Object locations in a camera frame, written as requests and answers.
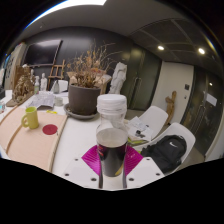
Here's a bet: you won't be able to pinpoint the wooden mannequin figure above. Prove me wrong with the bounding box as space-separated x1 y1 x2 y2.
164 90 178 125

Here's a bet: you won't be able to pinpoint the cardboard box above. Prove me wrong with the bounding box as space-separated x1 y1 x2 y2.
99 73 113 95

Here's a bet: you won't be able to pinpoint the black wall screen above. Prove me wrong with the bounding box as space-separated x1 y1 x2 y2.
22 39 64 68

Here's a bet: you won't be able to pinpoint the open printed newspaper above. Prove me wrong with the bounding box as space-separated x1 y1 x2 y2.
26 91 57 110

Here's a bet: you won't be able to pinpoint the black backpack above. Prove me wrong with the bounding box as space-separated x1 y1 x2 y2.
140 134 188 174

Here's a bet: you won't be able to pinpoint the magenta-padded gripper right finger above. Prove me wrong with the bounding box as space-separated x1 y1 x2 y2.
122 144 165 190

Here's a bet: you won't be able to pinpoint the flat round red coaster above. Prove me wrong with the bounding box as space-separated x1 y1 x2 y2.
42 123 59 136

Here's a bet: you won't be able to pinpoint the grey plant saucer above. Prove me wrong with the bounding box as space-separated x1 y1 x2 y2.
63 103 100 121

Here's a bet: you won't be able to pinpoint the small white tape roll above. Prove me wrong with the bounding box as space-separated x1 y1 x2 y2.
54 96 64 107

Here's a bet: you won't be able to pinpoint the dark drink bottle white cap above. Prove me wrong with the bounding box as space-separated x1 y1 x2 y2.
95 93 129 178

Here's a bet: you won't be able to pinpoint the white chair holding backpack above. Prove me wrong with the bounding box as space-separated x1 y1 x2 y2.
133 122 197 176

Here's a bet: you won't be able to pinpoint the lime green mug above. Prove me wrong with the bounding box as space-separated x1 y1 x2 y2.
20 106 40 130

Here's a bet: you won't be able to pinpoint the small white figurine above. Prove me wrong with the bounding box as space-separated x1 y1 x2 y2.
39 72 48 92

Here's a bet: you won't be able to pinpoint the dried plant in grey pot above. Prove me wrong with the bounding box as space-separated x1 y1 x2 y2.
66 41 116 116

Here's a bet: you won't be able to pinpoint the grey glass jug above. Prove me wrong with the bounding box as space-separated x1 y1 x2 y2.
52 79 61 94

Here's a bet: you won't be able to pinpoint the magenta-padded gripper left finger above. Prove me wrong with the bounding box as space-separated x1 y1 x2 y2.
61 144 104 190

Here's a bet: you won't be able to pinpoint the papers on chair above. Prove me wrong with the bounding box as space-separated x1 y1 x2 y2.
126 115 154 146

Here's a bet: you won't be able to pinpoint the white torso statue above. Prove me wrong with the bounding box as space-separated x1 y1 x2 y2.
109 61 128 95

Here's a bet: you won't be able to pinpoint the white spray bottle green label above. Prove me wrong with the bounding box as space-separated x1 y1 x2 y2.
33 75 41 95

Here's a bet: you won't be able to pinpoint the wooden easel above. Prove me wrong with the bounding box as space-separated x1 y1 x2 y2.
47 59 67 91

